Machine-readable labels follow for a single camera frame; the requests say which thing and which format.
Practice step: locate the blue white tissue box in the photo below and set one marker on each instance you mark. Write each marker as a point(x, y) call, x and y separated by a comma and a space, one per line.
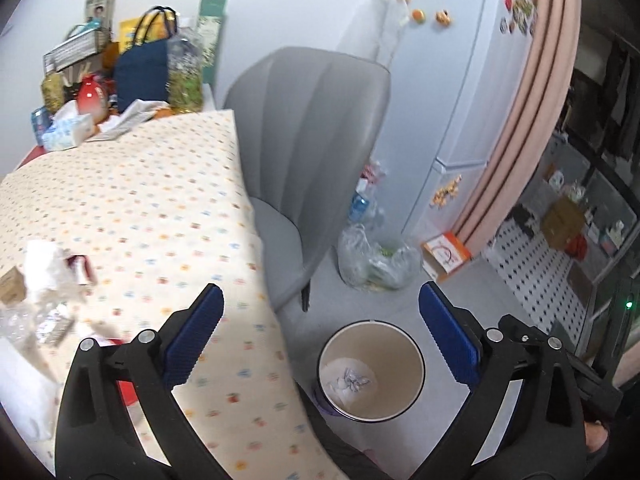
point(65, 132)

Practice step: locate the small cardboard box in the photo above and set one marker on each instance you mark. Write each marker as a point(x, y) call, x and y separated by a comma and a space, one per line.
point(11, 285)

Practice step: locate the tall green box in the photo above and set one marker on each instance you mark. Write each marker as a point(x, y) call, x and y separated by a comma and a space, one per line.
point(210, 35)

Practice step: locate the large cardboard box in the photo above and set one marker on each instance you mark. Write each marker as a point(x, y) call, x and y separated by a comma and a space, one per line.
point(562, 222)

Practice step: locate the crumpled white tissue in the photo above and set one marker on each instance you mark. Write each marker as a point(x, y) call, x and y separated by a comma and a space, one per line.
point(45, 265)

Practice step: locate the grey upholstered chair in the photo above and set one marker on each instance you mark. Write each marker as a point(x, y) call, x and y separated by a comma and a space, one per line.
point(310, 135)

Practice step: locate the clear plastic bag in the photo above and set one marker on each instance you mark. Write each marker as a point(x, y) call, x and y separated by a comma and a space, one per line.
point(370, 260)

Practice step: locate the fridge magnet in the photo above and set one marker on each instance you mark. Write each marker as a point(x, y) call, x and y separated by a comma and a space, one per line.
point(443, 17)
point(417, 15)

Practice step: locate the white mug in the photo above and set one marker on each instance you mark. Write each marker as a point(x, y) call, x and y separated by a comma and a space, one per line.
point(556, 179)

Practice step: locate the orange white box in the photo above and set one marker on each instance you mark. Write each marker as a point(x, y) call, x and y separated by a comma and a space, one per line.
point(445, 255)

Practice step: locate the red vase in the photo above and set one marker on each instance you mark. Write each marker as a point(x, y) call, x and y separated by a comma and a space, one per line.
point(92, 97)

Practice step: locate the yellow oil bottle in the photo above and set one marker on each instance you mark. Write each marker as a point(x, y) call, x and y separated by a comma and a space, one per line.
point(52, 91)

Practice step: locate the white perforated panel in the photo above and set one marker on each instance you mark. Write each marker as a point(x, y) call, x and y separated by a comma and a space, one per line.
point(530, 280)

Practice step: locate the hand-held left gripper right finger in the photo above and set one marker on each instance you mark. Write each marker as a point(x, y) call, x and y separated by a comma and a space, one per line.
point(450, 335)

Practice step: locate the crushed clear plastic bottle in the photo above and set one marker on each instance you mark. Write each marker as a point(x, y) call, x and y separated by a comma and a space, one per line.
point(17, 322)

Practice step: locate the blue drink can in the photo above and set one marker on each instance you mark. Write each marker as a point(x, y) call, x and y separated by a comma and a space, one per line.
point(40, 122)

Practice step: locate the white refrigerator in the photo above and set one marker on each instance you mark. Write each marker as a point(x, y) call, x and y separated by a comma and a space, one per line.
point(450, 85)

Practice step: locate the red packet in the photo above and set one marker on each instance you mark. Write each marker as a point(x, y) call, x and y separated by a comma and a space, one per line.
point(125, 392)

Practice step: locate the cluster of small orange magnets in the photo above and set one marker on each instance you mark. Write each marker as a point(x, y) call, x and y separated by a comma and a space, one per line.
point(445, 192)

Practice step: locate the red white snack packets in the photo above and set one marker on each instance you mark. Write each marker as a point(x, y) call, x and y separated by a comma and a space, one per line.
point(372, 172)

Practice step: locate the cluster of round magnets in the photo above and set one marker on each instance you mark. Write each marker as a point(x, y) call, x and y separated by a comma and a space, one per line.
point(520, 10)

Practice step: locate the blue label water bottle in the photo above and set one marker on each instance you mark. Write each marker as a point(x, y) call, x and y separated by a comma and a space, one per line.
point(361, 207)

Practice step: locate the navy tote bag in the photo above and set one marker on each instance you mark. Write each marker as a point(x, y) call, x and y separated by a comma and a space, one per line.
point(140, 75)

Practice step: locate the brown soft object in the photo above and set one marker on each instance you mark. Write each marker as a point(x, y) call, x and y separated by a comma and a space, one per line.
point(110, 55)

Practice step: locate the white paper sheets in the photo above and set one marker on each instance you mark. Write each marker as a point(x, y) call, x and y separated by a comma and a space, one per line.
point(132, 117)

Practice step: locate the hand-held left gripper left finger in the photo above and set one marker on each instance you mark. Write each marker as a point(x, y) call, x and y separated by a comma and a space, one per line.
point(195, 340)

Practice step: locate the white plastic bag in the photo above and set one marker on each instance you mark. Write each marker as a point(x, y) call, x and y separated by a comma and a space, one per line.
point(25, 390)

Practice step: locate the red white wrapper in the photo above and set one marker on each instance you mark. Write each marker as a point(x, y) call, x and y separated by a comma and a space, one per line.
point(80, 270)

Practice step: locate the clear bottle with yellow label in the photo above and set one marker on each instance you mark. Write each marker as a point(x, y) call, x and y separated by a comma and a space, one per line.
point(185, 80)

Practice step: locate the pink curtain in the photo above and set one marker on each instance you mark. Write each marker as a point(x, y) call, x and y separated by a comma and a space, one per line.
point(540, 85)

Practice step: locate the yellow snack packet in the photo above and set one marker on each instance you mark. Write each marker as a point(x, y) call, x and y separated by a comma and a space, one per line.
point(129, 27)

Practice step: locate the beige round trash can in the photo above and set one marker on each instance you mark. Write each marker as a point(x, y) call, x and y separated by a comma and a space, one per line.
point(395, 355)

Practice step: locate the silver printed wrapper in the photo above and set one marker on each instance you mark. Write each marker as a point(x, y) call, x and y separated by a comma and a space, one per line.
point(52, 322)

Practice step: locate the hanging dark clothes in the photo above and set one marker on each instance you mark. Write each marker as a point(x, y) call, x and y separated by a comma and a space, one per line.
point(610, 85)

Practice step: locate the crumpled white wrapper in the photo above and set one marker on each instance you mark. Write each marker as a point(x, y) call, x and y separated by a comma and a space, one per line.
point(350, 380)

